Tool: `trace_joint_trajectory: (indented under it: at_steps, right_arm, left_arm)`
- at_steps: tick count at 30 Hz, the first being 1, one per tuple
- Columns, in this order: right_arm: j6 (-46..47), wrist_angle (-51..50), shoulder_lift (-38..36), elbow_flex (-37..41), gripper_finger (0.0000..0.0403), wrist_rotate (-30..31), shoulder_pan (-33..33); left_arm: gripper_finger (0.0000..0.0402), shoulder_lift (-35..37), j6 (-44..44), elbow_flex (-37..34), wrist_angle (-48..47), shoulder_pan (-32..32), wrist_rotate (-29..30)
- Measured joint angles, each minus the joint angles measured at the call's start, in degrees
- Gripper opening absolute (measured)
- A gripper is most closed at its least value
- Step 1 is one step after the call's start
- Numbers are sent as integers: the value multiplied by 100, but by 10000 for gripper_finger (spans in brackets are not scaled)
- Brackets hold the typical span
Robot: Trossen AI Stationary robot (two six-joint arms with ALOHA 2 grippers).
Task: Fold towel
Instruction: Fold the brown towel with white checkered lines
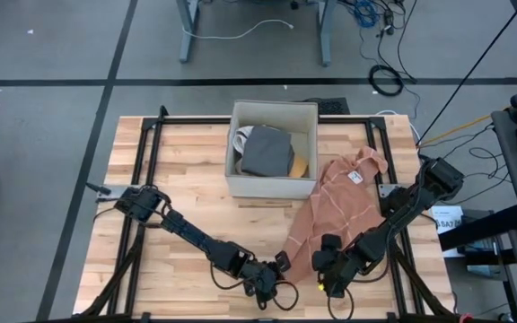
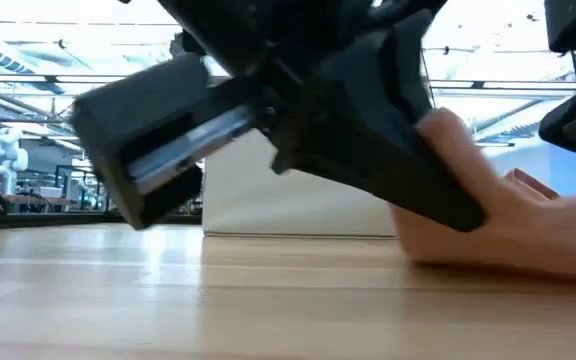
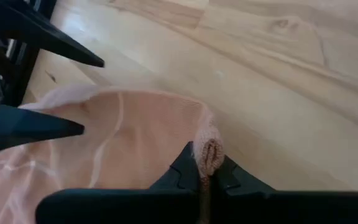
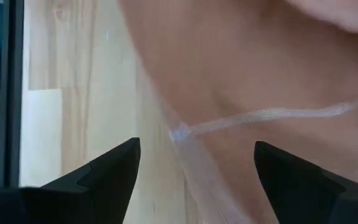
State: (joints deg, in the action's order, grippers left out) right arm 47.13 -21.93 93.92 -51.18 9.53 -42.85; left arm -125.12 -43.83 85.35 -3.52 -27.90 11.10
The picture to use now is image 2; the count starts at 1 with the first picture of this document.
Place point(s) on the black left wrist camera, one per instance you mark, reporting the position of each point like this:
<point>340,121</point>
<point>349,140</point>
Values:
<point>408,7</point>

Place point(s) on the salmon pink towel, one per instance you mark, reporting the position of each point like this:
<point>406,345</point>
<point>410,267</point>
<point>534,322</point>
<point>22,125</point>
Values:
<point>518,235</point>

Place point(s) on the silver ventilation duct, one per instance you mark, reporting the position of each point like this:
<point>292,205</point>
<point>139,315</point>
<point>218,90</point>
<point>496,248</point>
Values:
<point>508,127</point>

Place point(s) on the grey ceiling duct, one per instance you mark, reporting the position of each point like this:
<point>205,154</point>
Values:
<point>8,62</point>

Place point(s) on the beige fabric storage box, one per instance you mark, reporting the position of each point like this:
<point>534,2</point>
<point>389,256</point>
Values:
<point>268,200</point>

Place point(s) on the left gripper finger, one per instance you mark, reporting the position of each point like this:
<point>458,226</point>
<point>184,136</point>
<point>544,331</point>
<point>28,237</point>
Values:
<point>368,90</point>
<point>393,175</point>

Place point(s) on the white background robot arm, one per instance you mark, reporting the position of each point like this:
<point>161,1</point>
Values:
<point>5,155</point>

